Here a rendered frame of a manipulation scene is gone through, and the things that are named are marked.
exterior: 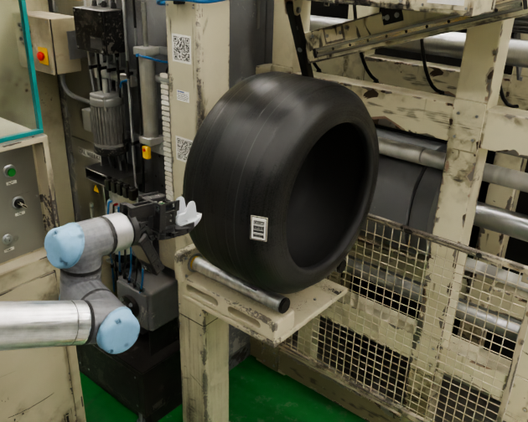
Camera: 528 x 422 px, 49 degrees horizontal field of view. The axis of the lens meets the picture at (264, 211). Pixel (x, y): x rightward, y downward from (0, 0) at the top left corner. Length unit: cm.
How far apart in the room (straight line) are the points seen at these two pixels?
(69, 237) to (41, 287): 84
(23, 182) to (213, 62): 65
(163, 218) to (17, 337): 38
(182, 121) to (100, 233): 67
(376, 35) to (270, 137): 54
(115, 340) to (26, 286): 88
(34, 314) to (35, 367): 106
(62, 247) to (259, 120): 55
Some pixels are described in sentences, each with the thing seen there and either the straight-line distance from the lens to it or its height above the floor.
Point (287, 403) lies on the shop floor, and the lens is 259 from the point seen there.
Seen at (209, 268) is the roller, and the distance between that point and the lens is 169.
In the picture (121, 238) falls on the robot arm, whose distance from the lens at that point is 112.
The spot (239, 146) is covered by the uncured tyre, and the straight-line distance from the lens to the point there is 134.
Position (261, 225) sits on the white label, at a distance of 131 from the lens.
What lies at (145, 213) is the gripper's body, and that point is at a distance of 117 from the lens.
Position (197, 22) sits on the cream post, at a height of 159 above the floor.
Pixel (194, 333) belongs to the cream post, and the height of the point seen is 57.
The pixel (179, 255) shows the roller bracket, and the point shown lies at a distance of 170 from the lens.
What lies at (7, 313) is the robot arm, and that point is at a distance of 96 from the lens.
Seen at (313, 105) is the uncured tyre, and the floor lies 143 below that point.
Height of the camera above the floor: 178
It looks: 25 degrees down
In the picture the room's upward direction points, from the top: 2 degrees clockwise
